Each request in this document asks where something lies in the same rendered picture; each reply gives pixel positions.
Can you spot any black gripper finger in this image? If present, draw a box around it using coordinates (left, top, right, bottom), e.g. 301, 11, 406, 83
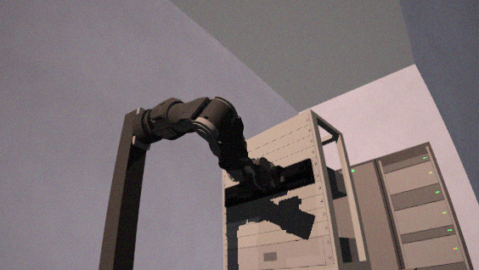
269, 161, 285, 181
265, 178, 285, 191

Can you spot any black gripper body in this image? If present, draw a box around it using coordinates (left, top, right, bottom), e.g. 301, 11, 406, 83
239, 157, 272, 194

